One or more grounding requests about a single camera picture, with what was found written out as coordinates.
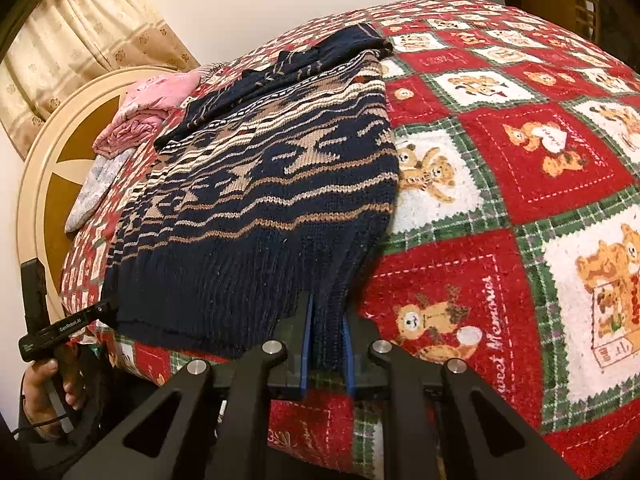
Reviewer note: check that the wooden chair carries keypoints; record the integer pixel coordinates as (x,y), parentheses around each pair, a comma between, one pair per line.
(587,12)

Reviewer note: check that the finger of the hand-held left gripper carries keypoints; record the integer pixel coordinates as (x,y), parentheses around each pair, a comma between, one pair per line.
(109,309)

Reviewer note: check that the cream and brown headboard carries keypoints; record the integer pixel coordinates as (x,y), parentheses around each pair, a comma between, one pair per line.
(45,180)

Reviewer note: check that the pink folded quilt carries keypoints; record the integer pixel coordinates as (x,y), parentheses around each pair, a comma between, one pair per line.
(145,105)

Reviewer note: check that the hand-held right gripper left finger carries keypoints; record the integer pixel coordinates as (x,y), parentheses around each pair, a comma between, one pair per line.
(306,355)

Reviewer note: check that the navy patterned knit sweater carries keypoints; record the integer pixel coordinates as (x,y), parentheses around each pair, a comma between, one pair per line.
(260,200)

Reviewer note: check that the beige floral curtain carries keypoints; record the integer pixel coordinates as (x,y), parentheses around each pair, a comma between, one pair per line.
(85,45)

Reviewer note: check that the red bear printed blanket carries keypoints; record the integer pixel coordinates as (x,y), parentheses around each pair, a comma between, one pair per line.
(500,170)

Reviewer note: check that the pale blue floral pillow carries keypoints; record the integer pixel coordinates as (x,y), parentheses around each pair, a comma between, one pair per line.
(95,190)

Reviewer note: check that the person's left hand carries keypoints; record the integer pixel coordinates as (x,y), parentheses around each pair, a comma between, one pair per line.
(37,390)

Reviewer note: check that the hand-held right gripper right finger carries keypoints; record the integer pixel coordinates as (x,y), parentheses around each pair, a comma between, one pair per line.
(349,360)

